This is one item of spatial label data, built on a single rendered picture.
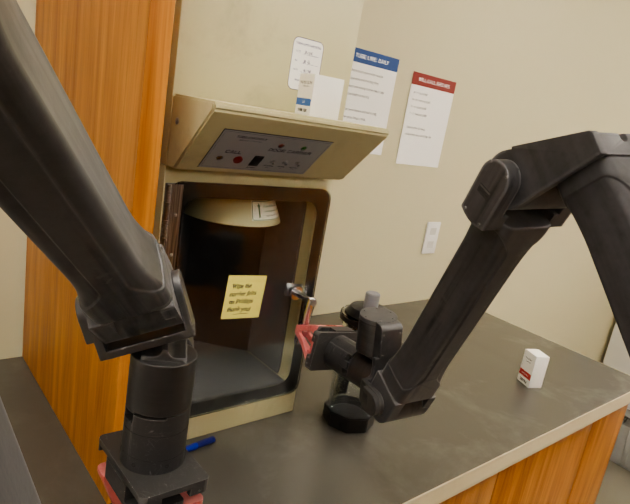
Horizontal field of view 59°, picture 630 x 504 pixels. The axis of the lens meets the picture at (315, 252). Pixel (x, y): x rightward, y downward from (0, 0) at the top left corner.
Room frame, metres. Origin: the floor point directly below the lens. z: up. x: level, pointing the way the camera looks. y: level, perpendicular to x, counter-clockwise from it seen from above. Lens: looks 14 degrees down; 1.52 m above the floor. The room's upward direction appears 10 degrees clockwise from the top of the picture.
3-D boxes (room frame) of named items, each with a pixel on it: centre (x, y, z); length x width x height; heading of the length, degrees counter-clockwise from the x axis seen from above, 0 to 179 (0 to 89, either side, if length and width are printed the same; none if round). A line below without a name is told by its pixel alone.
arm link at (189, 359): (0.45, 0.12, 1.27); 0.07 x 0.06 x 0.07; 15
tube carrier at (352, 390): (1.00, -0.12, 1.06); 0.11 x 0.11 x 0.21
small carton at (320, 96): (0.88, 0.03, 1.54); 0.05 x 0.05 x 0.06; 30
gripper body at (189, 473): (0.45, 0.12, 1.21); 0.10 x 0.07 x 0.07; 42
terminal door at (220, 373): (0.88, 0.10, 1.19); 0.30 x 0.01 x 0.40; 131
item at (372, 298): (1.00, -0.12, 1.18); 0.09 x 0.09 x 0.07
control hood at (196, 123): (0.85, 0.07, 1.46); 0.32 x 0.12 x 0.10; 132
